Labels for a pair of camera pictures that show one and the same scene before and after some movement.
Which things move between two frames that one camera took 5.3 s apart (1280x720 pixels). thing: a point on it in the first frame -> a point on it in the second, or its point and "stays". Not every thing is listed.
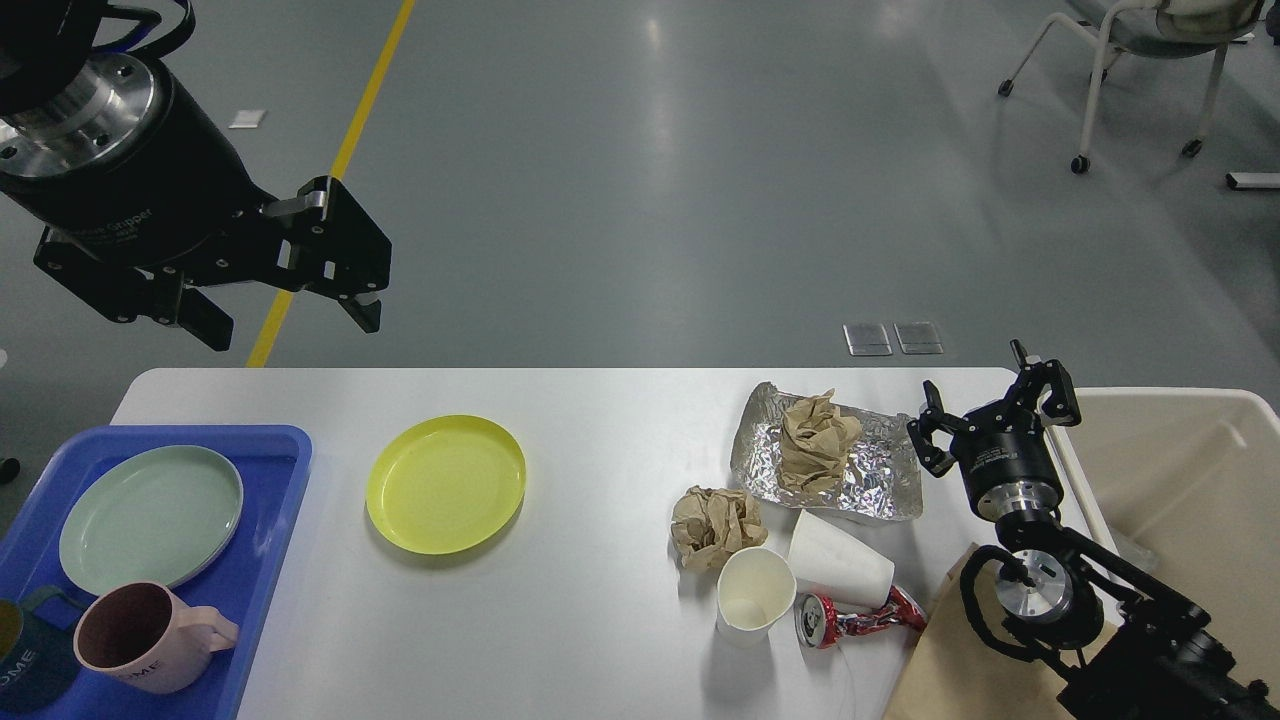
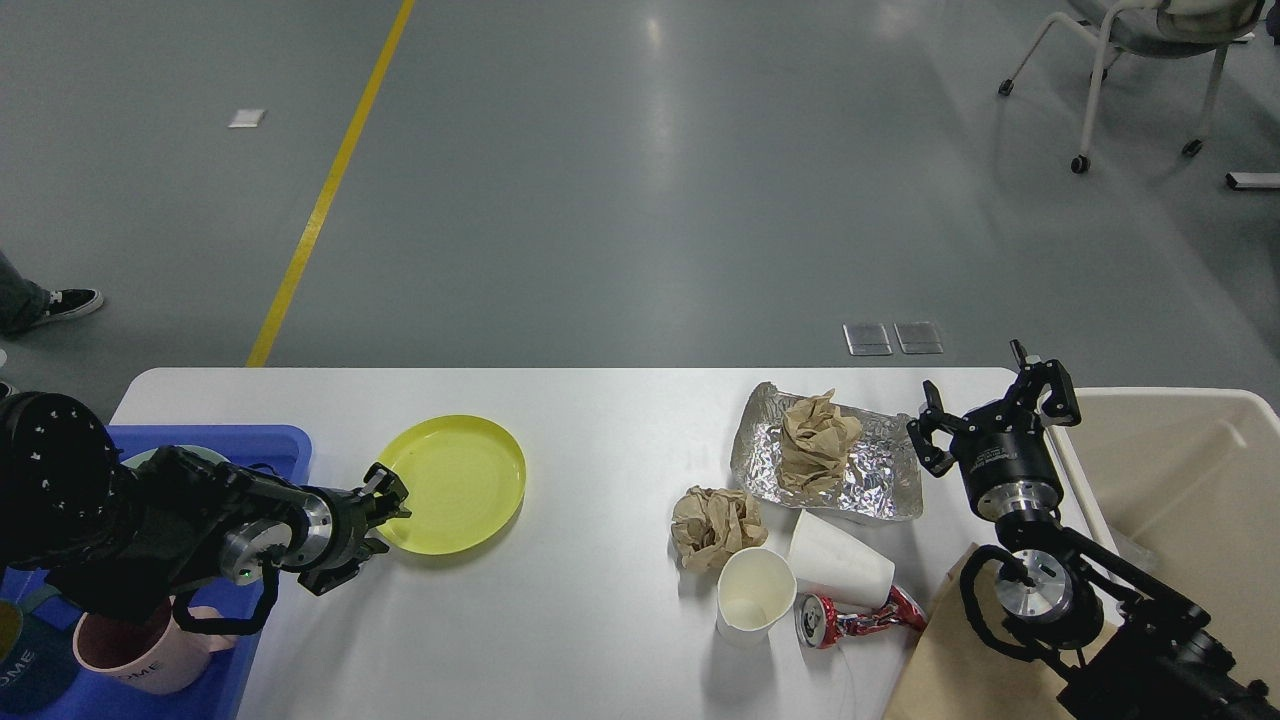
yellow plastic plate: [445, 485] stays
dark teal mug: [39, 668] stays
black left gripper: [132, 200] -> [343, 517]
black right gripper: [1001, 448] stays
